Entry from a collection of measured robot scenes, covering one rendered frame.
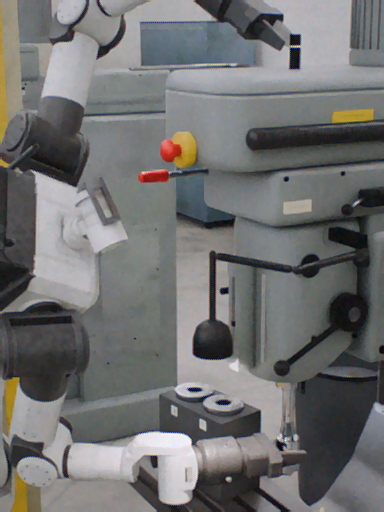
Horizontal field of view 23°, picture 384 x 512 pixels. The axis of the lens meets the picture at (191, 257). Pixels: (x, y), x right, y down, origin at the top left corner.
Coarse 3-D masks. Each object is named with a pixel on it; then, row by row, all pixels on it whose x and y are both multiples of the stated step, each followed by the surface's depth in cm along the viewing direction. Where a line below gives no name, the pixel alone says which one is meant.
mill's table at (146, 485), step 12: (144, 456) 224; (144, 468) 218; (156, 468) 218; (144, 480) 221; (156, 480) 213; (264, 480) 212; (144, 492) 219; (156, 492) 215; (192, 492) 212; (252, 492) 207; (264, 492) 207; (276, 492) 207; (156, 504) 214; (168, 504) 210; (180, 504) 203; (192, 504) 202; (204, 504) 202; (216, 504) 202; (228, 504) 202; (240, 504) 206; (252, 504) 202; (264, 504) 202; (276, 504) 204; (288, 504) 202; (300, 504) 202
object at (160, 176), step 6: (144, 174) 166; (150, 174) 166; (156, 174) 167; (162, 174) 167; (168, 174) 168; (174, 174) 169; (180, 174) 170; (186, 174) 170; (192, 174) 171; (198, 174) 172; (204, 174) 172; (144, 180) 166; (150, 180) 167; (156, 180) 167; (162, 180) 168
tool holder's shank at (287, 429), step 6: (282, 390) 181; (288, 390) 180; (294, 390) 181; (282, 396) 181; (288, 396) 181; (294, 396) 181; (282, 402) 181; (288, 402) 181; (294, 402) 182; (282, 408) 182; (288, 408) 181; (282, 414) 182; (288, 414) 181; (282, 420) 182; (288, 420) 181; (282, 426) 182; (288, 426) 182; (294, 426) 182; (282, 432) 182; (288, 432) 182; (294, 432) 182; (288, 438) 182
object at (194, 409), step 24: (192, 384) 216; (168, 408) 212; (192, 408) 206; (216, 408) 202; (240, 408) 203; (168, 432) 213; (192, 432) 206; (216, 432) 199; (240, 432) 202; (240, 480) 205
